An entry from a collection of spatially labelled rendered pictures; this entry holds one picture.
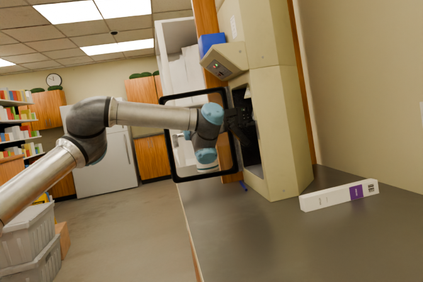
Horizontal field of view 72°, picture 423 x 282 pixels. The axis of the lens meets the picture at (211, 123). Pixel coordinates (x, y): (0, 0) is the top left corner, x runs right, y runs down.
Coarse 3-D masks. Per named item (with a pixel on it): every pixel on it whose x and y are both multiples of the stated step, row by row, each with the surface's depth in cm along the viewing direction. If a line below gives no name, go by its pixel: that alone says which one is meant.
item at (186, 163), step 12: (192, 96) 130; (204, 96) 130; (216, 96) 130; (180, 132) 130; (180, 144) 131; (216, 144) 131; (228, 144) 131; (180, 156) 131; (192, 156) 131; (228, 156) 131; (180, 168) 131; (192, 168) 131; (204, 168) 131; (216, 168) 131; (228, 168) 132
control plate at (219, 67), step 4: (216, 60) 107; (212, 64) 115; (220, 64) 108; (208, 68) 124; (212, 68) 120; (216, 68) 116; (220, 68) 113; (224, 68) 109; (216, 72) 123; (224, 72) 115; (228, 72) 111; (220, 76) 124; (224, 76) 120
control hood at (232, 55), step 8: (216, 48) 97; (224, 48) 98; (232, 48) 98; (240, 48) 99; (208, 56) 109; (216, 56) 103; (224, 56) 98; (232, 56) 98; (240, 56) 99; (200, 64) 127; (208, 64) 119; (224, 64) 106; (232, 64) 100; (240, 64) 99; (232, 72) 108; (240, 72) 105; (224, 80) 127
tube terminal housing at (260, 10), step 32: (256, 0) 99; (224, 32) 122; (256, 32) 100; (288, 32) 113; (256, 64) 100; (288, 64) 109; (256, 96) 100; (288, 96) 106; (288, 128) 103; (288, 160) 103; (288, 192) 103
